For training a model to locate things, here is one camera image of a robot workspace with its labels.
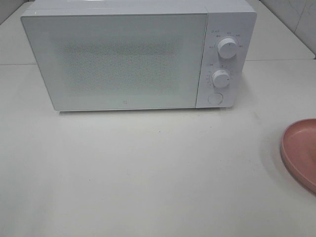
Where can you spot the pink round plate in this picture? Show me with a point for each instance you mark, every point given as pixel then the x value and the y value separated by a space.
pixel 298 152

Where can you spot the round door release button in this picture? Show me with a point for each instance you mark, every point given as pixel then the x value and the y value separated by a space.
pixel 215 98

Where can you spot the lower white timer knob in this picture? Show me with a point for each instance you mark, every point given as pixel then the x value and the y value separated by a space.
pixel 221 78

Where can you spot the upper white power knob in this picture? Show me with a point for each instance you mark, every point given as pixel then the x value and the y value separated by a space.
pixel 227 47

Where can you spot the white microwave oven body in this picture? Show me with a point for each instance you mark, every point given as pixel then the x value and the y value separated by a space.
pixel 234 18

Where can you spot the white microwave door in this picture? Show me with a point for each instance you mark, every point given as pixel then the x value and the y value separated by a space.
pixel 118 62

